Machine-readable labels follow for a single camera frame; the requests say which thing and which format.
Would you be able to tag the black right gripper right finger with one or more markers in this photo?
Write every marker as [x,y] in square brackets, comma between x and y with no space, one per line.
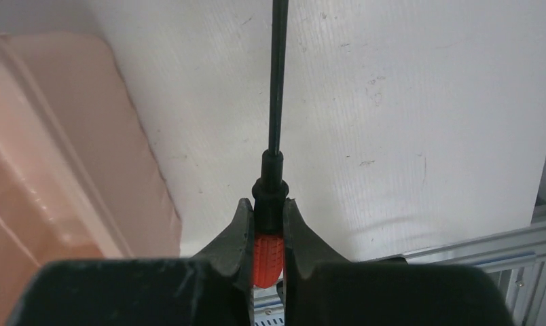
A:
[324,288]

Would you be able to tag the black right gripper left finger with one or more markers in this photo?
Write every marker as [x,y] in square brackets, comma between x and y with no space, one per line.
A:
[213,287]

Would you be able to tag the red handled screwdriver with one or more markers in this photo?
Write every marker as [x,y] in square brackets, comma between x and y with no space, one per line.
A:
[270,191]

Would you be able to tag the pink plastic bin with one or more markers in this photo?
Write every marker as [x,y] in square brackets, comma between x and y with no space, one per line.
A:
[78,178]

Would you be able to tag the aluminium front rail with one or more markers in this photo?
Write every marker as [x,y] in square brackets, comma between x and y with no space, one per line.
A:
[515,260]

